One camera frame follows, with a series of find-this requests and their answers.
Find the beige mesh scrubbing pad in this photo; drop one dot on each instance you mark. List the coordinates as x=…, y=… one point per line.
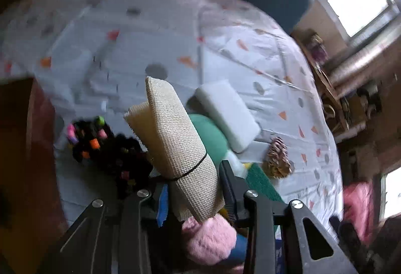
x=178, y=148

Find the pine cone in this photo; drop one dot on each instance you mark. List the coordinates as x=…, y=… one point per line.
x=277, y=158

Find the printed white bed sheet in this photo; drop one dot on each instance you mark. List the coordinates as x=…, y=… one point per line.
x=141, y=42

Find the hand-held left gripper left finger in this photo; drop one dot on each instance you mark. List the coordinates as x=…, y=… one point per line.
x=163, y=206

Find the teal round lid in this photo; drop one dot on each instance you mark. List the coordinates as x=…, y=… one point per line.
x=208, y=136

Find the white foam sponge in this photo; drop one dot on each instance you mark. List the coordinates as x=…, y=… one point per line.
x=228, y=114

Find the wooden shelf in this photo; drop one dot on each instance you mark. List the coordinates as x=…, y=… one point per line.
x=329, y=89

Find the pink fluffy sponge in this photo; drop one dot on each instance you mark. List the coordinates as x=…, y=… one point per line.
x=206, y=239

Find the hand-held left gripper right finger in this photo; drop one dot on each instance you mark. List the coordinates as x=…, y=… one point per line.
x=233, y=195

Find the green and yellow scouring sponge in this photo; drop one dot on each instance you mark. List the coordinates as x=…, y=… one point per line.
x=261, y=183

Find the black wig with coloured beads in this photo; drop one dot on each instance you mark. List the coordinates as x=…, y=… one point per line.
x=106, y=151

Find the pink cloth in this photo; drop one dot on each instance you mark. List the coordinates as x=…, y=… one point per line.
x=360, y=208

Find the grey metal duct pipe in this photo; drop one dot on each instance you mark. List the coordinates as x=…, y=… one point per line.
x=360, y=68

